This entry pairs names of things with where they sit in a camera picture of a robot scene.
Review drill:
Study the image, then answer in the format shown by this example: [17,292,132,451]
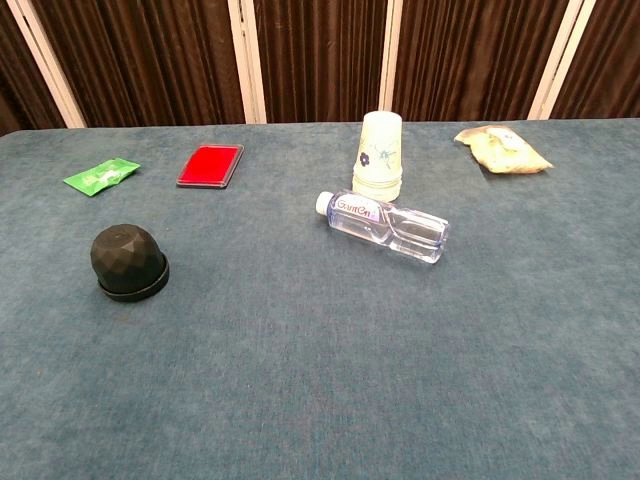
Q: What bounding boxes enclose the clear plastic water bottle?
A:
[314,190,451,266]

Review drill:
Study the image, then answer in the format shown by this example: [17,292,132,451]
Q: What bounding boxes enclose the dark brown pleated curtain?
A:
[0,0,640,136]

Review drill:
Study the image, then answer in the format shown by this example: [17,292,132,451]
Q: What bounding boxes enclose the white screen frame post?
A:
[4,0,87,129]
[378,0,404,114]
[227,0,268,125]
[527,0,585,121]

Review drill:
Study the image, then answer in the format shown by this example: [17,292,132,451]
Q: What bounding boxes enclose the green foil packet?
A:
[62,157,142,198]

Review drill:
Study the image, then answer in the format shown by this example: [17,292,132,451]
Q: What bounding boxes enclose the blue velvet tablecloth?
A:
[0,117,640,480]

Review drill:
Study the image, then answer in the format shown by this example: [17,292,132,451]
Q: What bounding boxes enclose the crumpled beige snack bag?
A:
[453,125,555,176]

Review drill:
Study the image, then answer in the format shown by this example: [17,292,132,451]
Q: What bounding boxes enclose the black faceted dome object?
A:
[89,224,171,303]

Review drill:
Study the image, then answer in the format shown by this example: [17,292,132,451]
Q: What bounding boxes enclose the red ink pad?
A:
[175,143,246,190]

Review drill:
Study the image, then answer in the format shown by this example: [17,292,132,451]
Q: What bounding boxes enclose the stacked floral paper cups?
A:
[351,110,404,203]

